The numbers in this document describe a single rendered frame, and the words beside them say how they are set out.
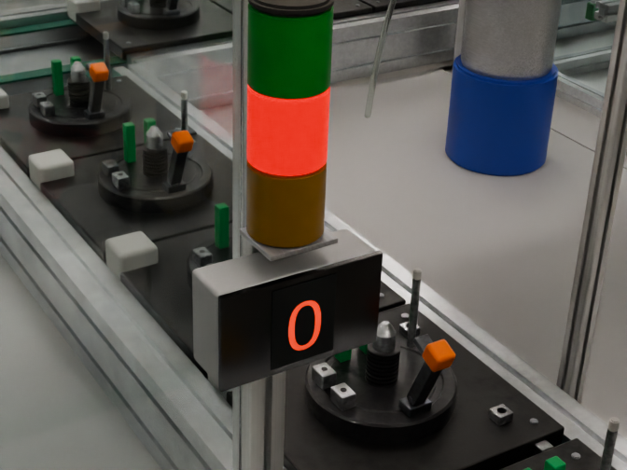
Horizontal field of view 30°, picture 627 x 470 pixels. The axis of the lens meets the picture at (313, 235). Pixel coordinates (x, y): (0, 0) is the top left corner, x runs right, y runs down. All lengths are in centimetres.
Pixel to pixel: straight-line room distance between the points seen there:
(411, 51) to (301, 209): 146
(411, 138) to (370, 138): 7
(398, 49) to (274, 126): 146
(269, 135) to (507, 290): 83
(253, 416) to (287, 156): 22
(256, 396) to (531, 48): 99
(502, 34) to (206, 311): 104
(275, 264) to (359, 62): 137
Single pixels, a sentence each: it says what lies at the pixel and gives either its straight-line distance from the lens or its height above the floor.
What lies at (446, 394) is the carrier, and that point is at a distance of 107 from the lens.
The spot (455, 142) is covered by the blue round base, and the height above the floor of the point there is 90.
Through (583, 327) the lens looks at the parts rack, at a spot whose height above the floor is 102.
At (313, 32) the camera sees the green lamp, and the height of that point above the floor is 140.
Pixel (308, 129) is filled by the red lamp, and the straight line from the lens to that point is 70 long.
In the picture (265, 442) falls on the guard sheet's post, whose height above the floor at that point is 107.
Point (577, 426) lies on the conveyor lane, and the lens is 111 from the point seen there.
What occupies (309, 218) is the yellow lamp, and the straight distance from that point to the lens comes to 73.
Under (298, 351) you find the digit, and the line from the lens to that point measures 77.
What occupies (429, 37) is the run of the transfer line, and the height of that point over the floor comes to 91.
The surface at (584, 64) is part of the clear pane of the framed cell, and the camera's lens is 206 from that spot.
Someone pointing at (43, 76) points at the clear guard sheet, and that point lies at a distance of 67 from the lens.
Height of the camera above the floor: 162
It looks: 29 degrees down
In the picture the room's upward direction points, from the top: 2 degrees clockwise
